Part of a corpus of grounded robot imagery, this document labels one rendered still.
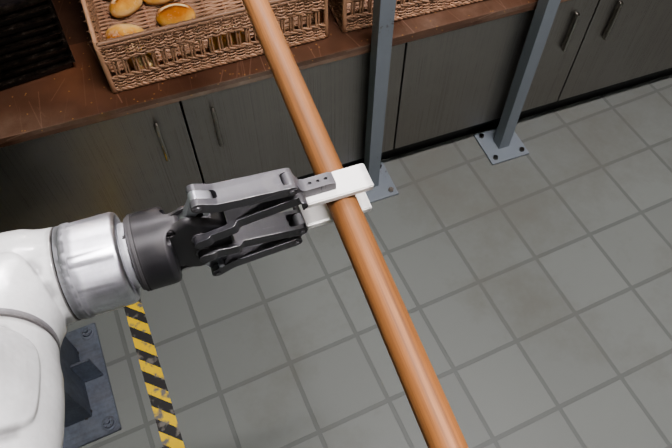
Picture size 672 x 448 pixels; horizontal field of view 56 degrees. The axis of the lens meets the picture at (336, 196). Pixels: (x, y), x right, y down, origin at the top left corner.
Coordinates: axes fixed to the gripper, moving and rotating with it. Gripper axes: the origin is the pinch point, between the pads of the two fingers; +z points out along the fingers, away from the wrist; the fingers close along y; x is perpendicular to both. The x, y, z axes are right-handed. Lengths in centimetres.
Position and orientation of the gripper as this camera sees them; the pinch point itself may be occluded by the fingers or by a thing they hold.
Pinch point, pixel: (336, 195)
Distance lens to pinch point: 63.4
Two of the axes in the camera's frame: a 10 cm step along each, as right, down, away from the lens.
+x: 3.3, 7.8, -5.3
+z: 9.4, -2.7, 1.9
